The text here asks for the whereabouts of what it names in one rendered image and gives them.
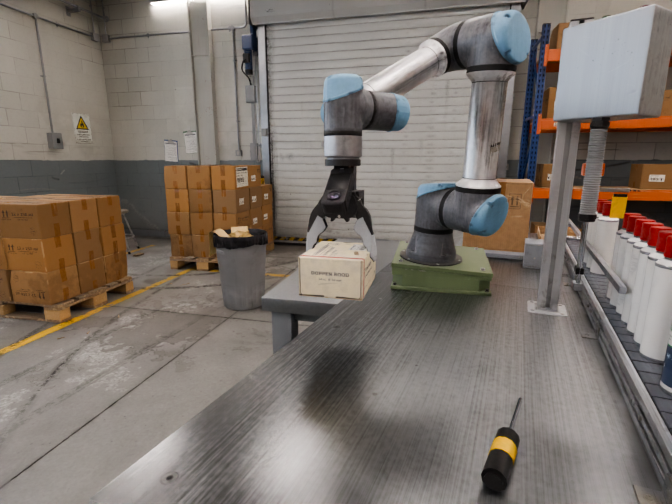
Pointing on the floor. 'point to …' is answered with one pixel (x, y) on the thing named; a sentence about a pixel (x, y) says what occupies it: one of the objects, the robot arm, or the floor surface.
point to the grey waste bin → (242, 276)
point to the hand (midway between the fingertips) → (339, 260)
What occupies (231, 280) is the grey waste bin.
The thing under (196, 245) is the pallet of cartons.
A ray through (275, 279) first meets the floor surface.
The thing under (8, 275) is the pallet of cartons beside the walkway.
